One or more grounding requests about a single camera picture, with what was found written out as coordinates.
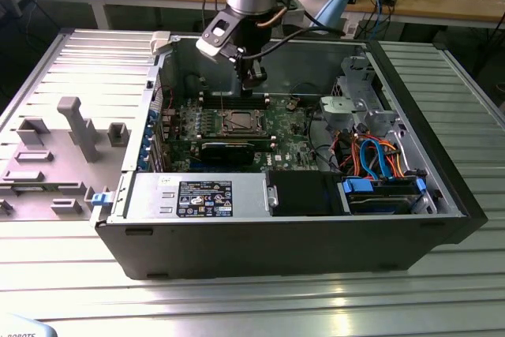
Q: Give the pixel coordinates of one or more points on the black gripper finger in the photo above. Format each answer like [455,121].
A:
[252,82]

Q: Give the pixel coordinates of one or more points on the silver CPU plate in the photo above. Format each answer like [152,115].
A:
[242,120]

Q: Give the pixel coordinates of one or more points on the black RAM slot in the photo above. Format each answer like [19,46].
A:
[215,96]
[260,138]
[215,104]

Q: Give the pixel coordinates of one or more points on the round coin cell battery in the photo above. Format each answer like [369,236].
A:
[291,105]

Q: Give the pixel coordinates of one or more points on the green motherboard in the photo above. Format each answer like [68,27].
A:
[288,143]

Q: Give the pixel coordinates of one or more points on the black graphics card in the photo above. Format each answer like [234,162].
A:
[227,153]

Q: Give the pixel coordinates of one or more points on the silver drive cage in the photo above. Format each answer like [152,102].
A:
[357,104]

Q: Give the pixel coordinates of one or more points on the black power supply label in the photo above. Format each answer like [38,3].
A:
[205,199]

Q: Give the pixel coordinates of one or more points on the silver power supply unit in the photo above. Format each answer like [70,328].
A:
[150,195]

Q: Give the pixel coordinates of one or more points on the black open PC case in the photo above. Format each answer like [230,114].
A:
[236,250]

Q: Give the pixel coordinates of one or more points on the hard disk in blue carrier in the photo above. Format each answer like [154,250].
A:
[378,199]

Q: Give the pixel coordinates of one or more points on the grey parts rack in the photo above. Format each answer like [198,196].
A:
[83,135]

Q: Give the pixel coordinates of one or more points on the blue plastic clip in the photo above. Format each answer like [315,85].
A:
[100,199]

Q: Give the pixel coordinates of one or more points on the pale blue teach pendant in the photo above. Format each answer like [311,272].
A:
[23,327]

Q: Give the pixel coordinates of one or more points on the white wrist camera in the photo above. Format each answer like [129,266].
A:
[215,41]

